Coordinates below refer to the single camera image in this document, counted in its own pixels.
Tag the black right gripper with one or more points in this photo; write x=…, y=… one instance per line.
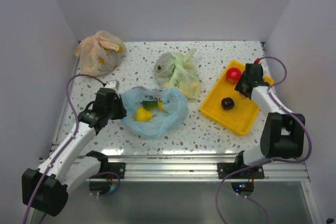
x=239, y=85

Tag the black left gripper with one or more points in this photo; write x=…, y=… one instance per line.
x=122, y=112

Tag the red fruit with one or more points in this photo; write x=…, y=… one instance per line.
x=233, y=75

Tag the dark purple plum fruit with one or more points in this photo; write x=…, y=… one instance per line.
x=227, y=103

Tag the light blue plastic bag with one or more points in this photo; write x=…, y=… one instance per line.
x=175, y=104

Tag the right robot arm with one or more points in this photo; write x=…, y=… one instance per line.
x=282, y=138

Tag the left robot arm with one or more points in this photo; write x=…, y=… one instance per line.
x=47, y=188

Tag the green fruit in bag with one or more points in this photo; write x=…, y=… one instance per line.
x=149, y=105

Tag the orange plastic bag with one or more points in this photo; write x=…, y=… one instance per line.
x=100, y=53

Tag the small yellow fruit piece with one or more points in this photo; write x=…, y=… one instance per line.
x=160, y=105

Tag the green avocado plastic bag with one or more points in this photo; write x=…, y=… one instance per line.
x=174, y=69

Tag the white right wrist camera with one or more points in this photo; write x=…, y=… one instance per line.
x=257, y=61

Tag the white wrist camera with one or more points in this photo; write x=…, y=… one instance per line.
x=113, y=84
x=257, y=61

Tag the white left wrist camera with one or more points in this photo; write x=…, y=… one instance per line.
x=113, y=84

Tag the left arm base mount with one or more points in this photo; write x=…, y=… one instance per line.
x=112, y=172

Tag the aluminium table edge rail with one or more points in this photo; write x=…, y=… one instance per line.
x=193, y=167

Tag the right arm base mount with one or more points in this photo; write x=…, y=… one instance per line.
x=242, y=172

